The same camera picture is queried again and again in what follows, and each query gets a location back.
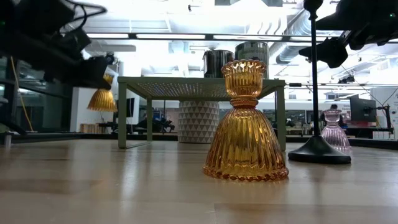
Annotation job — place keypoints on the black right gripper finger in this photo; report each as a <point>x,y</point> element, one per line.
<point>335,21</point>
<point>332,53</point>

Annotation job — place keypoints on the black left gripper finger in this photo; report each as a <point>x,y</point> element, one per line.
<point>96,73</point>

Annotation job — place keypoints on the amber glass candle holder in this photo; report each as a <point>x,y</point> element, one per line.
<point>102,101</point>
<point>245,140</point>

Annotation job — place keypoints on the silver tin candle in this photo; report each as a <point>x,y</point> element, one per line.
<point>213,63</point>
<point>252,49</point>

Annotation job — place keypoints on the pink glass candle holder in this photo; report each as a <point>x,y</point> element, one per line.
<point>337,137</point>

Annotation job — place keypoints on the black metal candlestick holder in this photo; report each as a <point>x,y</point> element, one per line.
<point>317,152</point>

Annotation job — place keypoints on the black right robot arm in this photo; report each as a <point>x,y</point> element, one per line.
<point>392,25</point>

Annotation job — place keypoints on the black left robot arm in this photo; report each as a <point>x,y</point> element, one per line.
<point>25,18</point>

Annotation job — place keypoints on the round black ceiling speaker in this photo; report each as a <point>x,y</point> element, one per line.
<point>109,58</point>

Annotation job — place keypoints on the black ceiling spotlight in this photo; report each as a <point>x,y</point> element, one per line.
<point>346,79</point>

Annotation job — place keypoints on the person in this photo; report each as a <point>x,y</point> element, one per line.
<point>334,106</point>

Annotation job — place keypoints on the black computer monitor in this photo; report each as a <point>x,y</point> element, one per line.
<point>362,109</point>

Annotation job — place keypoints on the green perforated metal shelf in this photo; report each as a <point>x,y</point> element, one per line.
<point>171,80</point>

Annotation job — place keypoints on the long ceiling light bar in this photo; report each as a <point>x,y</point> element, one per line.
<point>171,36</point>

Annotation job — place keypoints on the black office desk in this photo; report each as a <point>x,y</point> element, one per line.
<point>367,130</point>

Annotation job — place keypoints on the white geometric patterned vase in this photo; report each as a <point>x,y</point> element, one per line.
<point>197,123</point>

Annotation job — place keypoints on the silver ceiling duct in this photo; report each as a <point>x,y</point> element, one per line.
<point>289,53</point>

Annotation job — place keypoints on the dark wall screen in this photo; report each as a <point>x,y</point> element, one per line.
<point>130,107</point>

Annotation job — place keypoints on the black aluminium table frame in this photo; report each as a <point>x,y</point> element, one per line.
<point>62,136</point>

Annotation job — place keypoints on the grey metal post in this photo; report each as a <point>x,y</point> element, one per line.
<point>7,140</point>

